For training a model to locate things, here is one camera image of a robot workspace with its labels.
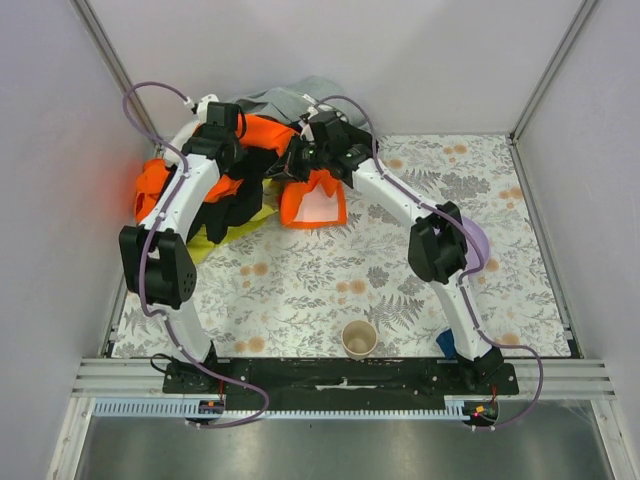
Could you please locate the orange cloth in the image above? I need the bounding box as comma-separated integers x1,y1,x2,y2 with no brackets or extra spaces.
134,114,347,229

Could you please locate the black cloth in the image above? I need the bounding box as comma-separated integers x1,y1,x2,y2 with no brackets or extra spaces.
187,147,278,244

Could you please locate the yellow cloth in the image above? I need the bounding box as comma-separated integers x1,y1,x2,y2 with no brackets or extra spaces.
187,180,277,264

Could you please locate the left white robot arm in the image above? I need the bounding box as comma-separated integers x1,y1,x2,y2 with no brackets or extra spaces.
119,96,246,363

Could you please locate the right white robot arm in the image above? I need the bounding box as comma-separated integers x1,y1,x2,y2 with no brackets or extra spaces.
283,109,504,384

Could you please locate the grey cloth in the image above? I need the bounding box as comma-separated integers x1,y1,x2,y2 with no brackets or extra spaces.
228,75,346,125

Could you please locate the floral table mat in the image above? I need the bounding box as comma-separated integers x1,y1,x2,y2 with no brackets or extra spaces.
193,135,571,357

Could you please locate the purple plate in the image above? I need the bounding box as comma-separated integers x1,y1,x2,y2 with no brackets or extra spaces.
462,216,491,271

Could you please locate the beige paper cup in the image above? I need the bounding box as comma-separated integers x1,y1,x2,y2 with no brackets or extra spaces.
341,320,378,360

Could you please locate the blue cube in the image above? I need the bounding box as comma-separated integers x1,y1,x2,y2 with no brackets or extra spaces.
436,329,457,360

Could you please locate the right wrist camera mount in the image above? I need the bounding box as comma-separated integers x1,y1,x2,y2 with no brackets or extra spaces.
300,106,319,142

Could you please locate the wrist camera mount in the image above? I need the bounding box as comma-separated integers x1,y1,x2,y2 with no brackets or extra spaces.
300,106,319,142
183,94,219,123

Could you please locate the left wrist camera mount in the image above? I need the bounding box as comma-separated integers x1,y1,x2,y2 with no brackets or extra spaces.
183,94,219,123

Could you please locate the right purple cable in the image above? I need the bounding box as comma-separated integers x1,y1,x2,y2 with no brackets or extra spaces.
312,94,545,431

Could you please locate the purple cable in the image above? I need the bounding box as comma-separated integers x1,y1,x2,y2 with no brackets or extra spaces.
122,80,272,431
312,94,545,431

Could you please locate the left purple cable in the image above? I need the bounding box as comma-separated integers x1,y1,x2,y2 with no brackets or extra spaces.
122,80,272,431

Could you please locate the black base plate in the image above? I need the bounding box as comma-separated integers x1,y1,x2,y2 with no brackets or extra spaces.
162,357,519,410

